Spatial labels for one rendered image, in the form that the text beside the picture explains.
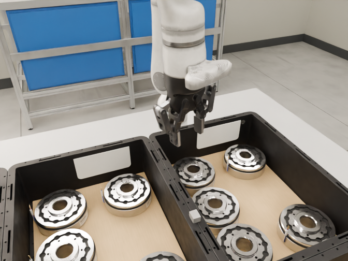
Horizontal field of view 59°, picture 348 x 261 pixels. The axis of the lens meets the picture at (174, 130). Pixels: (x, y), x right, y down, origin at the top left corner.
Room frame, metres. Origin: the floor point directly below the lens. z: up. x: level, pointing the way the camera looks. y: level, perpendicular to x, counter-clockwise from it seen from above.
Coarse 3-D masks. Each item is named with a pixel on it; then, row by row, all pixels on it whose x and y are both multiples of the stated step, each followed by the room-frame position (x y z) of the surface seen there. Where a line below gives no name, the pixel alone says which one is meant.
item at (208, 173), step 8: (184, 160) 0.58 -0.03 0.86; (192, 160) 0.58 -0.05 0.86; (200, 160) 0.58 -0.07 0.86; (176, 168) 0.55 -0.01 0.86; (208, 168) 0.55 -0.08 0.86; (184, 176) 0.52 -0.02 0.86; (200, 176) 0.52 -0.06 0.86; (208, 176) 0.52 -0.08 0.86; (184, 184) 0.50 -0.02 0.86; (192, 184) 0.49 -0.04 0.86; (200, 184) 0.49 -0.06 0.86
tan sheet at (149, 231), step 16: (144, 176) 0.56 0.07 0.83; (80, 192) 0.50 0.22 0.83; (96, 192) 0.50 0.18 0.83; (96, 208) 0.45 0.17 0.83; (160, 208) 0.45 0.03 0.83; (96, 224) 0.41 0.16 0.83; (112, 224) 0.41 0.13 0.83; (128, 224) 0.41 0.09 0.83; (144, 224) 0.41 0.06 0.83; (160, 224) 0.41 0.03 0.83; (96, 240) 0.37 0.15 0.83; (112, 240) 0.37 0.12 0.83; (128, 240) 0.37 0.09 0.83; (144, 240) 0.37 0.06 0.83; (160, 240) 0.37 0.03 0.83; (176, 240) 0.37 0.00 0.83; (112, 256) 0.34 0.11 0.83; (128, 256) 0.34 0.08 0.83
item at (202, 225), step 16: (192, 128) 0.62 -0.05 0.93; (272, 128) 0.62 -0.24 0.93; (288, 144) 0.55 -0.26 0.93; (304, 160) 0.50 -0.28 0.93; (176, 176) 0.45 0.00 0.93; (192, 208) 0.37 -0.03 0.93; (208, 240) 0.30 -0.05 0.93; (336, 240) 0.30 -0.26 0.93; (224, 256) 0.27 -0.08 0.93; (288, 256) 0.27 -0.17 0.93; (304, 256) 0.27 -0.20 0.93
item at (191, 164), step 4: (188, 164) 0.56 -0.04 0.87; (192, 164) 0.56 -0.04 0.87; (196, 164) 0.56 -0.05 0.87; (184, 168) 0.54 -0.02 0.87; (200, 168) 0.54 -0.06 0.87; (184, 172) 0.53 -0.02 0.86; (188, 172) 0.53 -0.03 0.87; (200, 172) 0.53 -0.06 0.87; (188, 176) 0.52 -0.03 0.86; (192, 176) 0.52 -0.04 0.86; (196, 176) 0.52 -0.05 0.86
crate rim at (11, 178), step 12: (108, 144) 0.55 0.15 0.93; (120, 144) 0.55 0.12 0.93; (144, 144) 0.56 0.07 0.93; (48, 156) 0.51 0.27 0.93; (60, 156) 0.51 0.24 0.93; (72, 156) 0.51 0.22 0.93; (156, 156) 0.51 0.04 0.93; (12, 168) 0.47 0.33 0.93; (12, 180) 0.44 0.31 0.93; (168, 180) 0.44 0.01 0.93; (12, 192) 0.40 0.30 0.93; (12, 204) 0.38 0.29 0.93; (180, 204) 0.38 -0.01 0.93; (12, 216) 0.35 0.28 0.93; (12, 228) 0.32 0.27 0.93; (192, 228) 0.32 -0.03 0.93; (12, 240) 0.30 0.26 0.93; (204, 240) 0.30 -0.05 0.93; (12, 252) 0.28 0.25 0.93; (204, 252) 0.28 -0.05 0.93
